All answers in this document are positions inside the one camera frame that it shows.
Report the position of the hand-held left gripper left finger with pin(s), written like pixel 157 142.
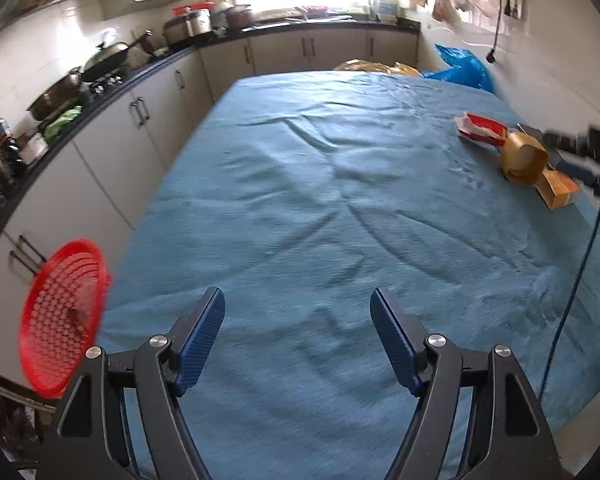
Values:
pixel 200 340

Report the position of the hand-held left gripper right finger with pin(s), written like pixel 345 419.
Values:
pixel 395 340

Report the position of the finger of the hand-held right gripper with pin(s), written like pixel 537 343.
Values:
pixel 567 142
pixel 580 171

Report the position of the orange cardboard box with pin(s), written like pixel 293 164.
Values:
pixel 560 190

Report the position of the gold tape roll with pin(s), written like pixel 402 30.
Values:
pixel 517 147

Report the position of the red snack packet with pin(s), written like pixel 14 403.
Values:
pixel 482 127

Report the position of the red plastic basket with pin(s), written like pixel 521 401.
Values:
pixel 55 310

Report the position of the blue plastic bag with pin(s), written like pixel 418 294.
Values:
pixel 462 70

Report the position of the blue tablecloth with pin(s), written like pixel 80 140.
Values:
pixel 305 210

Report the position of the grey base cabinets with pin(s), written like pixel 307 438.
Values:
pixel 105 160

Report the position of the yellow bag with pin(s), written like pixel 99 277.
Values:
pixel 365 66

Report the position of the blue white package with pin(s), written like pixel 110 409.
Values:
pixel 386 7

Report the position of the white seasoning box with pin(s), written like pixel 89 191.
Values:
pixel 32 150

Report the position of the green cloth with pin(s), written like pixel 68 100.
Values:
pixel 62 122

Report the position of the black kitchen countertop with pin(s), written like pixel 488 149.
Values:
pixel 330 24

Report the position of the gas stove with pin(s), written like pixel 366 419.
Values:
pixel 107 82

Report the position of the dark wok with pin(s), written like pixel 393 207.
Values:
pixel 55 97

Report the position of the wok with lid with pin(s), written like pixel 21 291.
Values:
pixel 107 57

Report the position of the steel rice cooker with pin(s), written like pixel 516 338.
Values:
pixel 187 27

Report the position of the dark red pot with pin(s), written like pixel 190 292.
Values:
pixel 240 17

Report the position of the red lid container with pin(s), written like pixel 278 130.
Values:
pixel 190 9

